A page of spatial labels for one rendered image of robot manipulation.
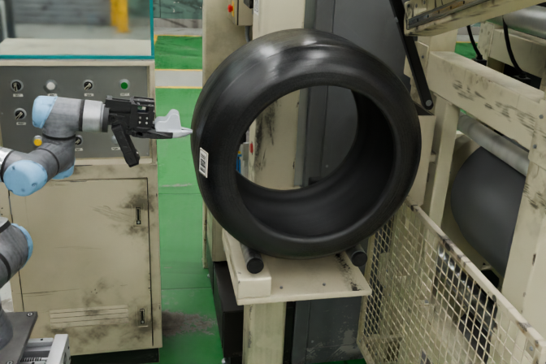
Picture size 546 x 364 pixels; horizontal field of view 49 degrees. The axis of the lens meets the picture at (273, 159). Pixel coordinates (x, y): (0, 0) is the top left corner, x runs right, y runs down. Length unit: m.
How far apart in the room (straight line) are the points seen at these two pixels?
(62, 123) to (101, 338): 1.29
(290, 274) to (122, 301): 0.94
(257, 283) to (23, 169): 0.64
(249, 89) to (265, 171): 0.53
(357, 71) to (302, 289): 0.61
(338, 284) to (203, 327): 1.25
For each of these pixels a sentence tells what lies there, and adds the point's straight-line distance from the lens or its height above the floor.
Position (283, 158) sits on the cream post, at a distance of 1.85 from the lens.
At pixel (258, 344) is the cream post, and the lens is 2.18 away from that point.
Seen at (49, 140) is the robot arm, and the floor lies 1.23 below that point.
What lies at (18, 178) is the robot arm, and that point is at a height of 1.19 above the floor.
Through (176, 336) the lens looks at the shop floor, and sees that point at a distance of 2.80.
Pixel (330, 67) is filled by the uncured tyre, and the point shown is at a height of 1.42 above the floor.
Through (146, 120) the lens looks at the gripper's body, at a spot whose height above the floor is 1.27.
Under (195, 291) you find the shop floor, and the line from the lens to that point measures 3.08.
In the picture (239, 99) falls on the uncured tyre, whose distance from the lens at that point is 1.36.
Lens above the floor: 1.72
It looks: 21 degrees down
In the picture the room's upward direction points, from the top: 3 degrees clockwise
